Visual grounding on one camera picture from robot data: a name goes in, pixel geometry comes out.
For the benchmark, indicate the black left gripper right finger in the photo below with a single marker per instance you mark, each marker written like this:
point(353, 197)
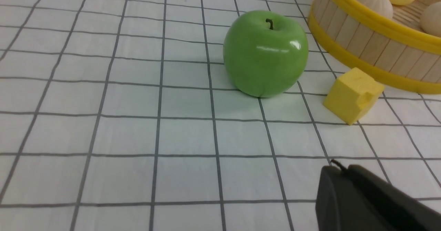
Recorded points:
point(398, 210)

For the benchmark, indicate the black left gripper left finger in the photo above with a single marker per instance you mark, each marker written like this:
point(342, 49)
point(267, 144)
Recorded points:
point(340, 206)

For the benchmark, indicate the beige bun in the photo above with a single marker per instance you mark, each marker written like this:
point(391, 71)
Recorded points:
point(430, 20)

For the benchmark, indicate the white bun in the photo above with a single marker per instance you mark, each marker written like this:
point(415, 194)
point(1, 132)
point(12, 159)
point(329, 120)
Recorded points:
point(382, 7)

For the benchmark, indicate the bamboo steamer tray yellow rims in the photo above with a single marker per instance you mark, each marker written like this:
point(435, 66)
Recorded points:
point(395, 52)

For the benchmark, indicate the yellow foam cube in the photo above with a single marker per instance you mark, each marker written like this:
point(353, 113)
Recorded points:
point(352, 95)

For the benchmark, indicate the green apple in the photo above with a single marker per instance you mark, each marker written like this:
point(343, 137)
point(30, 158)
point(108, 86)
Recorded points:
point(265, 53)

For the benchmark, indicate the white grid tablecloth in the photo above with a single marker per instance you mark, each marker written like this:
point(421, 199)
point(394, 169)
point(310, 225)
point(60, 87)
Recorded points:
point(118, 115)

